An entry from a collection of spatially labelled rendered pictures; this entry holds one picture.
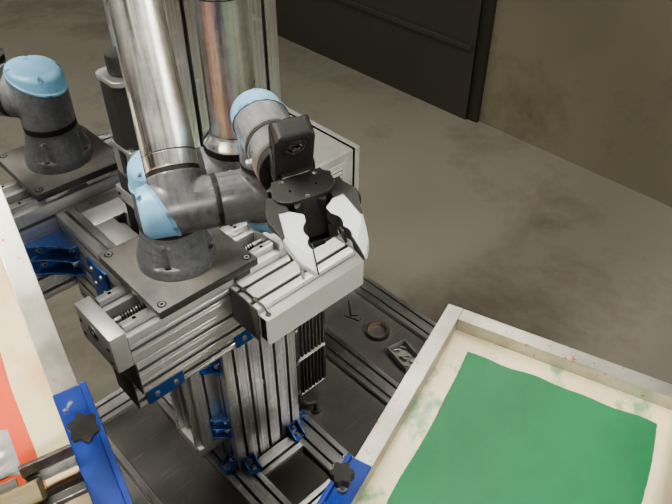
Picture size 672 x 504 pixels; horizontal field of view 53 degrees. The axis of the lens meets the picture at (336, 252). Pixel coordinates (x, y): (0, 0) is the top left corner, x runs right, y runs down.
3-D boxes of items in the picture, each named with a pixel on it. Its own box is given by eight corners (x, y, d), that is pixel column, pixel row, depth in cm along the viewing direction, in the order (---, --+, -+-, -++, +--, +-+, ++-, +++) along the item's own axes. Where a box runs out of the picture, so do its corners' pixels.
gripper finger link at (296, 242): (325, 305, 70) (315, 247, 77) (317, 264, 66) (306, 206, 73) (296, 311, 70) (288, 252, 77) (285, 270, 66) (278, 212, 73)
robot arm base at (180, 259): (188, 222, 140) (181, 182, 134) (232, 256, 132) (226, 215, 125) (122, 254, 132) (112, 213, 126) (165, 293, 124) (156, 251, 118)
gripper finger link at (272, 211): (315, 244, 71) (306, 195, 77) (313, 232, 70) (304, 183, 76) (271, 253, 71) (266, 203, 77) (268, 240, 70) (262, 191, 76)
